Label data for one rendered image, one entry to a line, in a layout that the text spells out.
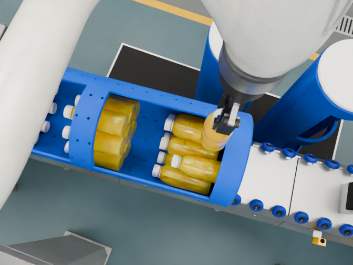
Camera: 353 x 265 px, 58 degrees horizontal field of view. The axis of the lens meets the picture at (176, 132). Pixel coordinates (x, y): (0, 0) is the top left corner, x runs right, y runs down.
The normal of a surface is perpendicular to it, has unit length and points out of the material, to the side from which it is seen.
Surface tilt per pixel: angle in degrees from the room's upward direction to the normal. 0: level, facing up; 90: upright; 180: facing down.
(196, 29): 0
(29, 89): 47
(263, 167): 0
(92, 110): 1
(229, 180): 36
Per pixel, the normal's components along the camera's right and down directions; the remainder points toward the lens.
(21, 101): 0.67, -0.04
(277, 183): 0.02, -0.25
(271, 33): -0.44, 0.84
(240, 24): -0.85, 0.50
